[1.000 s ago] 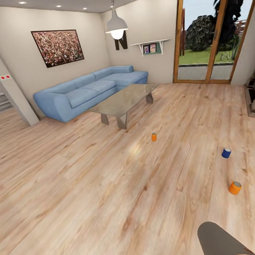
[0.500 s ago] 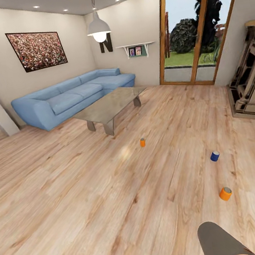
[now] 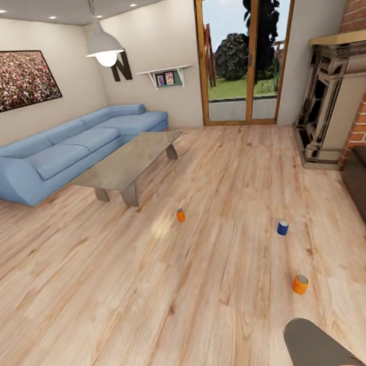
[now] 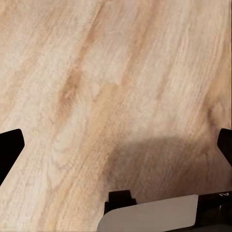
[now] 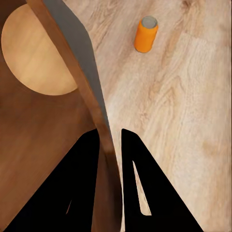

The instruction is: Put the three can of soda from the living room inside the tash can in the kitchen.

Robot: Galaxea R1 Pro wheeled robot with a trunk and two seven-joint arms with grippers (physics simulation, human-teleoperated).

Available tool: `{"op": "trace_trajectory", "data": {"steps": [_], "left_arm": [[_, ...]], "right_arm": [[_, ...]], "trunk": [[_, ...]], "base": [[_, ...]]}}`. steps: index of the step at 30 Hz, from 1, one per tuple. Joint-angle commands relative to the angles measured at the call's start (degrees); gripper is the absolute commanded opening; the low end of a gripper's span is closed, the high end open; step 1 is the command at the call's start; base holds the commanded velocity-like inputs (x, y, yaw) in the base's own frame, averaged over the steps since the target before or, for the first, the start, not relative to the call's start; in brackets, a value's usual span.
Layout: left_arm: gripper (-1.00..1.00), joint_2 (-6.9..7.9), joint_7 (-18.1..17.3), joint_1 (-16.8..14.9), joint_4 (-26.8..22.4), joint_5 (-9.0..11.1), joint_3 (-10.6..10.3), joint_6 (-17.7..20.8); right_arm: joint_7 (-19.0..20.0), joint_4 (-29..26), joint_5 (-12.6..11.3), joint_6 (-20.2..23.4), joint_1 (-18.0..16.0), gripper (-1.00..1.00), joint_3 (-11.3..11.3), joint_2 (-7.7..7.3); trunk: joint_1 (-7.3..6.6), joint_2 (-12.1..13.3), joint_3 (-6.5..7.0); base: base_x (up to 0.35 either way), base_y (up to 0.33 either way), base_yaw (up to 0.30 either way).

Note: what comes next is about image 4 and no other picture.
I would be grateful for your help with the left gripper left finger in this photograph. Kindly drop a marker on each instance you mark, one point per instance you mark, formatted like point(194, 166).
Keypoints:
point(11, 145)

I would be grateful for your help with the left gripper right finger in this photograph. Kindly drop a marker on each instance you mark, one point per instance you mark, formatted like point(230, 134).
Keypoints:
point(224, 143)

